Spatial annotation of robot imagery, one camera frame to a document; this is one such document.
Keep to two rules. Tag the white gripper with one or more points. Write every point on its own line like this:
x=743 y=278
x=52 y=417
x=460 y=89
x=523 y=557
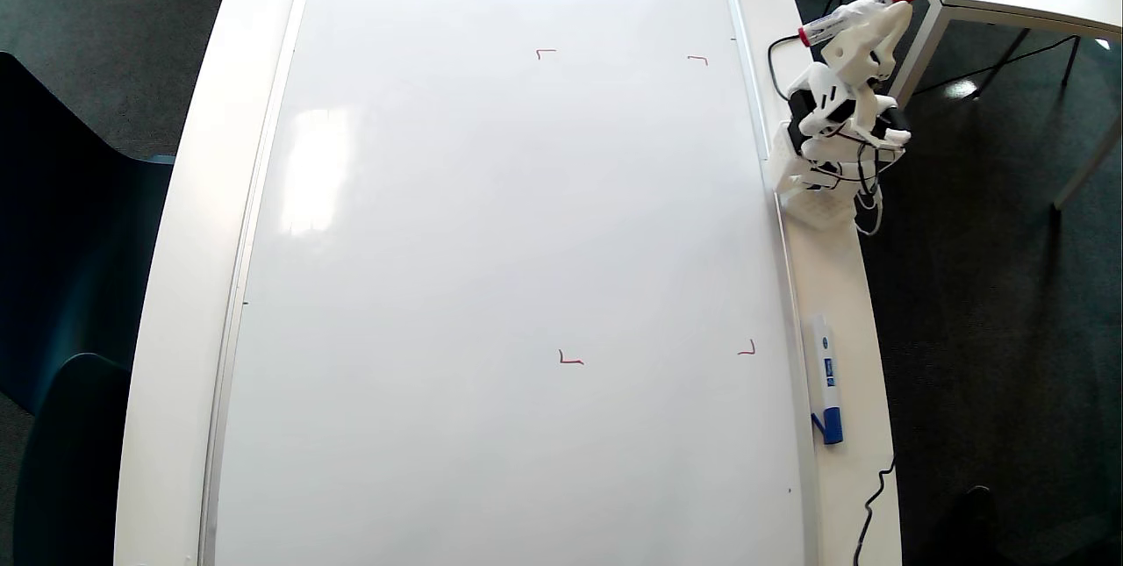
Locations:
x=864 y=46

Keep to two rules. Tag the blue white marker pen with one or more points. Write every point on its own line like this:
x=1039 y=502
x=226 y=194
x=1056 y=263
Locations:
x=826 y=373

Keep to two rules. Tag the dark teal chair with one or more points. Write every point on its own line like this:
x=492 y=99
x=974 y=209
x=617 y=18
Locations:
x=61 y=241

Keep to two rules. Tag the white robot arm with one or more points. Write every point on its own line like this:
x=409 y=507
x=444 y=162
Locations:
x=825 y=96

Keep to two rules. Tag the white whiteboard with aluminium frame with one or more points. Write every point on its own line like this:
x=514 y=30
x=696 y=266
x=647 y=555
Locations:
x=439 y=285

